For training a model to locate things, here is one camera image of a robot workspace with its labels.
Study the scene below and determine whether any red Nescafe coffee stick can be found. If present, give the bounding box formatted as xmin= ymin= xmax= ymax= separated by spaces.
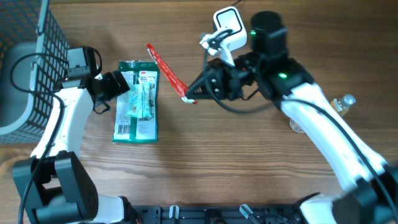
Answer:
xmin=146 ymin=43 xmax=197 ymax=104

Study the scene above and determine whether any teal snack bar wrapper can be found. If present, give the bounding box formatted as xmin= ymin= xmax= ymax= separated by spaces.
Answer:
xmin=126 ymin=83 xmax=153 ymax=119

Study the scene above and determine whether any green 3M sponge package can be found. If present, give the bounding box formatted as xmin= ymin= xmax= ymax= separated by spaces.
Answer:
xmin=113 ymin=60 xmax=159 ymax=144

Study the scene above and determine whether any yellow oil bottle silver cap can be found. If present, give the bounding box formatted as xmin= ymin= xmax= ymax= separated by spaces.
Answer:
xmin=330 ymin=94 xmax=356 ymax=117

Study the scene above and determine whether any green lid round container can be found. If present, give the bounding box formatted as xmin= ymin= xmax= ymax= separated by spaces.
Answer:
xmin=289 ymin=119 xmax=305 ymax=134

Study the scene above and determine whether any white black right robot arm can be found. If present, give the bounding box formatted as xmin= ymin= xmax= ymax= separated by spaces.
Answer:
xmin=185 ymin=6 xmax=397 ymax=223

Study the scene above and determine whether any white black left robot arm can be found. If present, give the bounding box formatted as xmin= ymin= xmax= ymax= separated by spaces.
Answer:
xmin=12 ymin=70 xmax=139 ymax=223

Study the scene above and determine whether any white barcode scanner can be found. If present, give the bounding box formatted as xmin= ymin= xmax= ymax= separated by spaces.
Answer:
xmin=213 ymin=6 xmax=248 ymax=51

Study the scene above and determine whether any grey plastic mesh basket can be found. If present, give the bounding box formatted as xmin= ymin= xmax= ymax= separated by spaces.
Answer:
xmin=1 ymin=1 xmax=70 ymax=144

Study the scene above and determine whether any black left camera cable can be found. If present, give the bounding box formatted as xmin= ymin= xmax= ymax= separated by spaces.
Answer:
xmin=9 ymin=52 xmax=70 ymax=224

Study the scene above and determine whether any black camera cable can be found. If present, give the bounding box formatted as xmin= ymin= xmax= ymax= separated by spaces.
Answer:
xmin=202 ymin=29 xmax=398 ymax=215
xmin=9 ymin=52 xmax=70 ymax=224

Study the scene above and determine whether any black right camera cable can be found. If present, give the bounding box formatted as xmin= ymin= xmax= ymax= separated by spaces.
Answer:
xmin=202 ymin=29 xmax=398 ymax=215

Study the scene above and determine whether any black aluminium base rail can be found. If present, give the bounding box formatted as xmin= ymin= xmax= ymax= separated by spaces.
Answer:
xmin=129 ymin=204 xmax=304 ymax=224

